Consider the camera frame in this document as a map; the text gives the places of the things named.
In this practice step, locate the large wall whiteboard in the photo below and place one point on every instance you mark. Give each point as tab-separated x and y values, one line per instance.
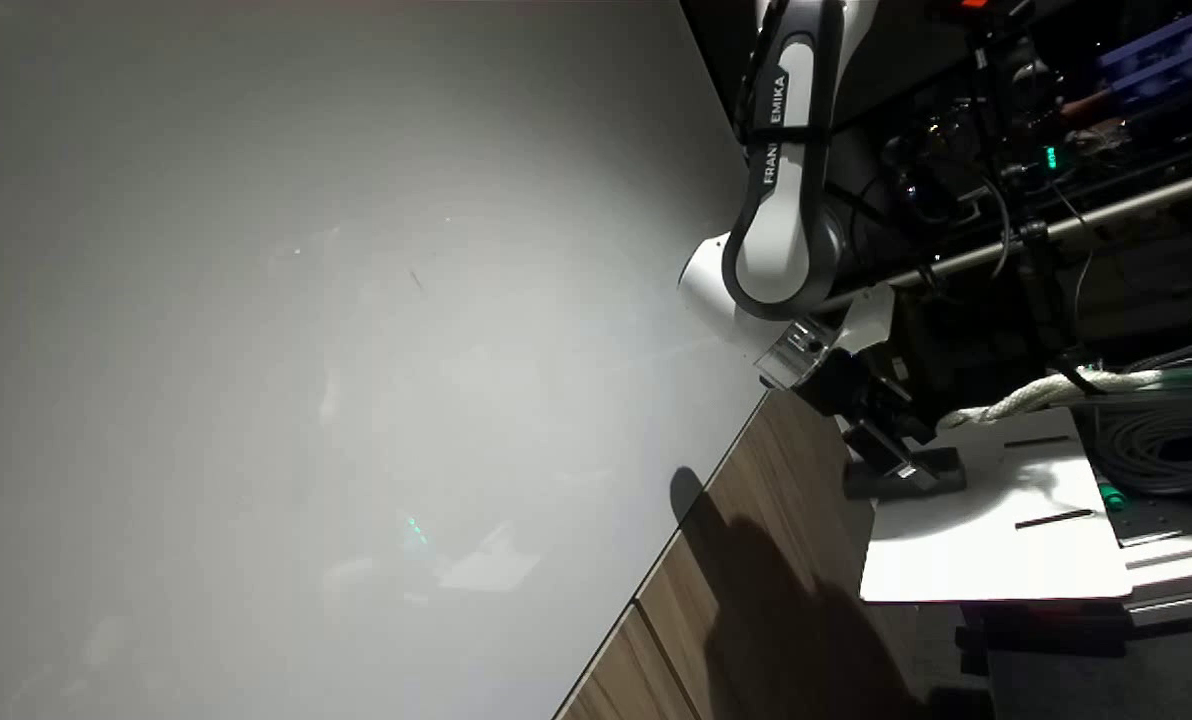
340	350

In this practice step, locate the black felt whiteboard eraser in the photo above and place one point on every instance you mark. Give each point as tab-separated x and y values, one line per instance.
927	474

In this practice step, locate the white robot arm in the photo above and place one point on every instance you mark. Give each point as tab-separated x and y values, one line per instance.
780	257

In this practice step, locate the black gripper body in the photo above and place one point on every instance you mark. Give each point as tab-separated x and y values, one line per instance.
852	378

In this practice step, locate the metal tripod pole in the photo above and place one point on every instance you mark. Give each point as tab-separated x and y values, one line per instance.
1060	231

